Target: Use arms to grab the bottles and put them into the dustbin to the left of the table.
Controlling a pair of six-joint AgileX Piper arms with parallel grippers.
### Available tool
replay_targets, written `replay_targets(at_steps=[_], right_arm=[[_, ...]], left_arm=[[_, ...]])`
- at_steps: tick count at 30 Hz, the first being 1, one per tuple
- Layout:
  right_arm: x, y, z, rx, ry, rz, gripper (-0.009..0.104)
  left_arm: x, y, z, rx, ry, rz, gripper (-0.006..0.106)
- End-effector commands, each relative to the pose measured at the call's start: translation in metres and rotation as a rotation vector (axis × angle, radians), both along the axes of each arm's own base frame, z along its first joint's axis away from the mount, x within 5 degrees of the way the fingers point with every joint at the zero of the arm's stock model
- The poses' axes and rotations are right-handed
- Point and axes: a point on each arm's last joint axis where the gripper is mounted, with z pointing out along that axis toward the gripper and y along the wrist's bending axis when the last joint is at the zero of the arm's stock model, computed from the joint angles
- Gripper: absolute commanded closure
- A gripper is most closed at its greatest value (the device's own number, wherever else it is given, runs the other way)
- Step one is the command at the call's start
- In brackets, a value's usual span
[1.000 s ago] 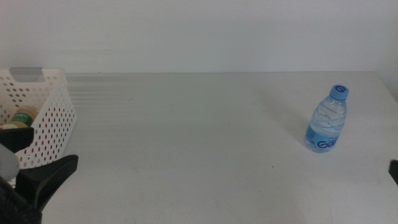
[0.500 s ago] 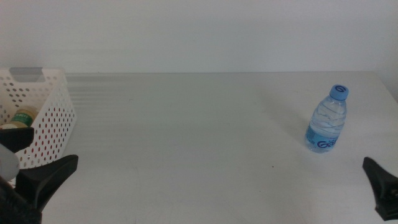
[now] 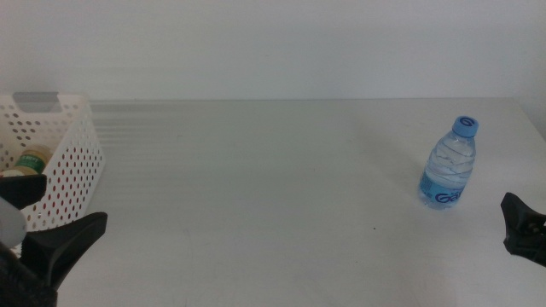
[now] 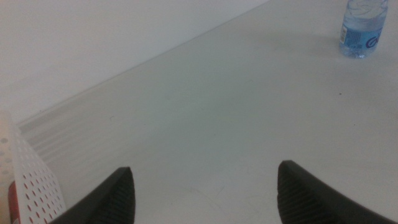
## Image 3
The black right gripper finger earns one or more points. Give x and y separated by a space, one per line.
522 239

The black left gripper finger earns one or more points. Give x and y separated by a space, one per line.
21 189
59 247

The yellow tea bottle green label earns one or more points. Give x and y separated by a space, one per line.
32 162

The clear water bottle blue cap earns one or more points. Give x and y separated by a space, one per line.
448 168

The white perforated plastic basket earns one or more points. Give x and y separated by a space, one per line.
77 128

